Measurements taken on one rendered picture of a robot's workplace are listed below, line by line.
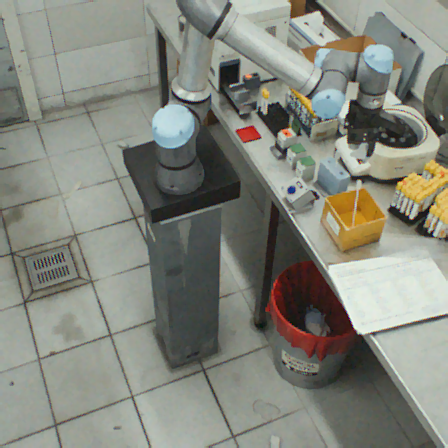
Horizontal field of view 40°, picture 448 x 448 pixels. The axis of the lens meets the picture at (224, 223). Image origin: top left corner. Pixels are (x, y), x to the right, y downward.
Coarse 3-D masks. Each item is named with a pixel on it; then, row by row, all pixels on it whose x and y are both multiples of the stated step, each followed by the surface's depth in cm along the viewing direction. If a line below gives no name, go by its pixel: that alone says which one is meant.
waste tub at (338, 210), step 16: (352, 192) 179; (368, 192) 178; (336, 208) 182; (352, 208) 185; (368, 208) 180; (336, 224) 174; (368, 224) 171; (384, 224) 174; (336, 240) 177; (352, 240) 174; (368, 240) 177
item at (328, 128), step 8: (288, 96) 215; (288, 104) 216; (296, 104) 211; (296, 112) 213; (320, 120) 206; (328, 120) 206; (336, 120) 206; (312, 128) 204; (320, 128) 206; (328, 128) 207; (336, 128) 209; (312, 136) 207; (320, 136) 208; (328, 136) 210
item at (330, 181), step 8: (320, 160) 188; (328, 160) 188; (320, 168) 189; (328, 168) 185; (336, 168) 185; (320, 176) 191; (328, 176) 187; (336, 176) 183; (344, 176) 183; (312, 184) 194; (320, 184) 193; (328, 184) 188; (336, 184) 184; (344, 184) 185; (320, 192) 191; (328, 192) 190; (336, 192) 186
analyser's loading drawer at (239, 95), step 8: (224, 80) 225; (232, 80) 225; (224, 88) 222; (232, 88) 218; (240, 88) 220; (232, 96) 218; (240, 96) 216; (248, 96) 218; (240, 104) 213; (248, 104) 213; (256, 104) 214; (240, 112) 214
